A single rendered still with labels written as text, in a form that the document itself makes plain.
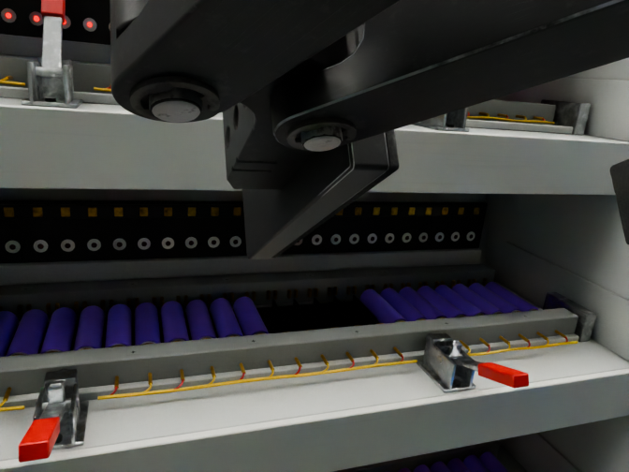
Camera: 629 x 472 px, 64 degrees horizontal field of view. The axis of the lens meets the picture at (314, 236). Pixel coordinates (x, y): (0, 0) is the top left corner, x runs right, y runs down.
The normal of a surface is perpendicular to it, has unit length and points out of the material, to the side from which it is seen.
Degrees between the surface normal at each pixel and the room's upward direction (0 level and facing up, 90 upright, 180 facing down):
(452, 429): 109
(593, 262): 90
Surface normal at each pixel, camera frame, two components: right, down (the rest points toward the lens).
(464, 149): 0.33, 0.31
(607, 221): -0.94, 0.02
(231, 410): 0.09, -0.95
